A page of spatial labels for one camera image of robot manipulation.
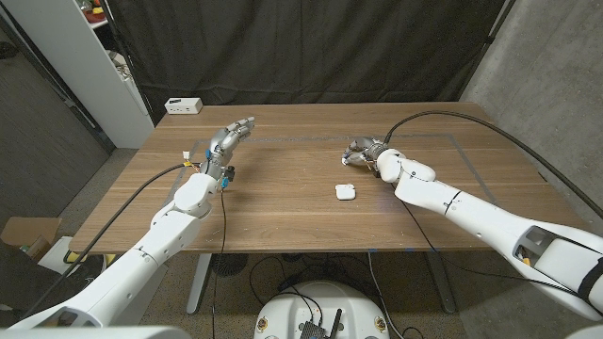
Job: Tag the yellow floor item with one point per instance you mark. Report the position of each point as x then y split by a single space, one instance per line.
75 257

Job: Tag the black curtain backdrop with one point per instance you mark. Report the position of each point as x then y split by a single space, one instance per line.
306 47

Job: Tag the white shelf cabinet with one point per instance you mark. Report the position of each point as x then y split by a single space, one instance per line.
70 61

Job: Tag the red bowl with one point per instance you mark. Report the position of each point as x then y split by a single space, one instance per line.
95 17

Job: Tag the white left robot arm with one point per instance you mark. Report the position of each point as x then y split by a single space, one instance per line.
179 221

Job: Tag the grey table leg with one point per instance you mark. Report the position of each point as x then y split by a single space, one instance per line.
200 282
443 282

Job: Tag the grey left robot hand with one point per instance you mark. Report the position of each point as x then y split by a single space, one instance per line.
226 141

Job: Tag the brown cardboard box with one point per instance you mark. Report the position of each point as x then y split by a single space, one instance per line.
28 233

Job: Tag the white power strip box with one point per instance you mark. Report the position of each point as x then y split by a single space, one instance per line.
184 106

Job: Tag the white airpods case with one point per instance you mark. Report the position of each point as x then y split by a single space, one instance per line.
345 192

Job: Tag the black antenna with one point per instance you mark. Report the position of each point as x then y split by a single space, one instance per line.
336 322

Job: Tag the white robot head cover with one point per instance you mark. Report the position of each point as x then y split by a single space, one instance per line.
94 333

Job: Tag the white robot torso base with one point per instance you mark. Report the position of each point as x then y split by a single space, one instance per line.
320 301

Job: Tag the round black floor fan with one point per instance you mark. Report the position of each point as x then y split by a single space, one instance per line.
228 264

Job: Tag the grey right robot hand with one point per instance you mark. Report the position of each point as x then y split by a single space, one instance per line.
369 150

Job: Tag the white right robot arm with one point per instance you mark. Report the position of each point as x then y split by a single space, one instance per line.
471 212

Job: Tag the white flat floor board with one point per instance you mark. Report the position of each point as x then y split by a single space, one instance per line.
54 259

